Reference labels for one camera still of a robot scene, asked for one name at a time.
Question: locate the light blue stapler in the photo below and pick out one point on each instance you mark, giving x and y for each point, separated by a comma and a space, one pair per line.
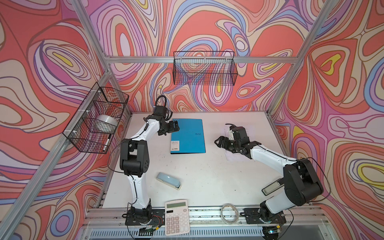
169, 181

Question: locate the green circuit board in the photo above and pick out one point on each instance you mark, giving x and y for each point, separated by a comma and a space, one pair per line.
147, 231

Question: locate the blue file folder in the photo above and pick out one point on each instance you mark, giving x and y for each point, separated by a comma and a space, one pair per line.
190, 137

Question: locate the printed paper sheets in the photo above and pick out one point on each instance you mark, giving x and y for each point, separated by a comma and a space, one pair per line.
236, 157

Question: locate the white calculator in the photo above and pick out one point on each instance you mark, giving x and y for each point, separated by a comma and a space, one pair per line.
177, 218

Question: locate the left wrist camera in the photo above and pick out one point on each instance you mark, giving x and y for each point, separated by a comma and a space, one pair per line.
160, 111

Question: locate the black grey stapler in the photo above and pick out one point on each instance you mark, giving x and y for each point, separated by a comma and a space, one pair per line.
274, 186

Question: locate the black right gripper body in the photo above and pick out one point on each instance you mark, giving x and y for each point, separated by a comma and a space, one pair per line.
233, 145

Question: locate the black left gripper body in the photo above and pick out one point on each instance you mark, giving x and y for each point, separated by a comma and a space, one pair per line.
168, 127

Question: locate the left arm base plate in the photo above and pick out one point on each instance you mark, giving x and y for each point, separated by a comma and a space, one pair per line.
140, 217

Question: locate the black wire basket on wall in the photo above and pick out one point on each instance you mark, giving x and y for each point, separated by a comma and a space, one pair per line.
204, 68

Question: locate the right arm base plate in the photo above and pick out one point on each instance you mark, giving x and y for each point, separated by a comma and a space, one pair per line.
263, 216

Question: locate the black wire basket left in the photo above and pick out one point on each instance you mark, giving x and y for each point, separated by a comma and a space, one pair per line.
84, 131

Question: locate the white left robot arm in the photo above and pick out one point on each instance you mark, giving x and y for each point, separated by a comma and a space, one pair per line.
135, 161

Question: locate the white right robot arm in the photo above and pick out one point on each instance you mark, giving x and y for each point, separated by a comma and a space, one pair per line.
300, 181

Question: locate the white marker pen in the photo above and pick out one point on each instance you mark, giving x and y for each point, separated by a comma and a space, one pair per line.
106, 145

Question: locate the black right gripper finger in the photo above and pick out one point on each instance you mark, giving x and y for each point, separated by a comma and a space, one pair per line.
222, 143
223, 138

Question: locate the silver tape roll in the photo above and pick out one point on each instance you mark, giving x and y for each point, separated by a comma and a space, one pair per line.
107, 120

